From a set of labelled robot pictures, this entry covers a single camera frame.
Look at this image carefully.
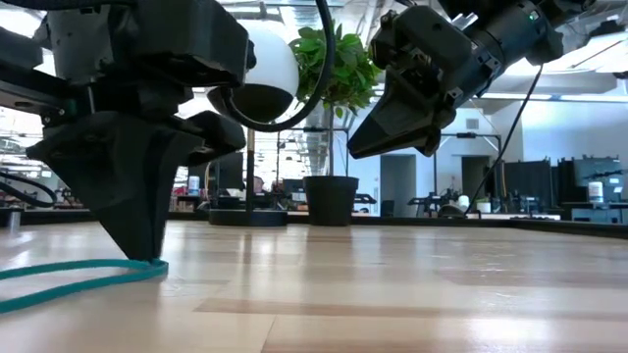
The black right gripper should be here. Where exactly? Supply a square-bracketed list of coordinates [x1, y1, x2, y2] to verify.
[346, 48, 495, 161]

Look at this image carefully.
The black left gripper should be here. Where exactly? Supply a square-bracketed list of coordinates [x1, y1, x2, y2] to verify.
[0, 73, 246, 260]

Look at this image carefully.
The long teal rubber band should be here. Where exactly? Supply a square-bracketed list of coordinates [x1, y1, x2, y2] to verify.
[0, 258, 170, 315]

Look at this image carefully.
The green plant in black pot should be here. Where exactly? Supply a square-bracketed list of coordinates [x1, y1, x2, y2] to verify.
[288, 22, 384, 227]

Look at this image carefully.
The white and black globe lamp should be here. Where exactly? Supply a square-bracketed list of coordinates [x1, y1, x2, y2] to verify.
[205, 19, 300, 227]

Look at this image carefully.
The blue equipment cabinet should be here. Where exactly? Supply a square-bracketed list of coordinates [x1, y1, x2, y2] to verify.
[571, 155, 628, 225]

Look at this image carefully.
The black frame stand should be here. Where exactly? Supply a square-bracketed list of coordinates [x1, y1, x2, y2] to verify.
[432, 130, 502, 197]

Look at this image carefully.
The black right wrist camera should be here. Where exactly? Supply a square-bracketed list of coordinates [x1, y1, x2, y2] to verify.
[371, 7, 472, 73]

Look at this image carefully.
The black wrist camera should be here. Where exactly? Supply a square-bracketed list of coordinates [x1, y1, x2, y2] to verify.
[371, 7, 472, 73]
[112, 0, 257, 89]

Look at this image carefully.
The black table edge rail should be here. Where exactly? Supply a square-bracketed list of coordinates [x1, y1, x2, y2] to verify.
[0, 209, 628, 240]

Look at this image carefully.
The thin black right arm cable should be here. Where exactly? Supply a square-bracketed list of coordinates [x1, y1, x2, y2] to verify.
[463, 63, 545, 220]

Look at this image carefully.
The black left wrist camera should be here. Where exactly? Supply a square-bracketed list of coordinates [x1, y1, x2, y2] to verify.
[112, 0, 257, 89]

